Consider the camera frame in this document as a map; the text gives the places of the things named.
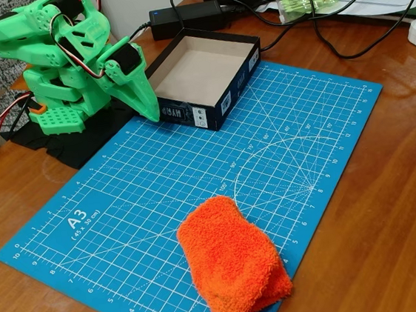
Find blue A3 cutting mat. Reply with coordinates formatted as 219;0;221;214
0;48;407;312

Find orange base clamp piece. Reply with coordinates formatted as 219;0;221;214
27;103;48;116

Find dark blue cardboard box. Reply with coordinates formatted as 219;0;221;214
122;20;269;141

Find thin black adapter cable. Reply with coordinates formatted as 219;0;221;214
127;21;155;42

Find black power adapter blue light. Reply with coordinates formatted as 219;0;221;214
148;0;233;42

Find orange fuzzy sock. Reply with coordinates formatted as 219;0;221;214
172;187;297;312

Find black looping cable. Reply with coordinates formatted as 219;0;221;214
311;3;416;63

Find black cable behind box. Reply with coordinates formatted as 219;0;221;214
254;0;416;53

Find black base mat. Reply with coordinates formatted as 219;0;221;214
7;96;143;178

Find red and black wires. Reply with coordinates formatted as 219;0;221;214
0;90;40;139

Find white red black servo wire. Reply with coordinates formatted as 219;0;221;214
45;0;111;85

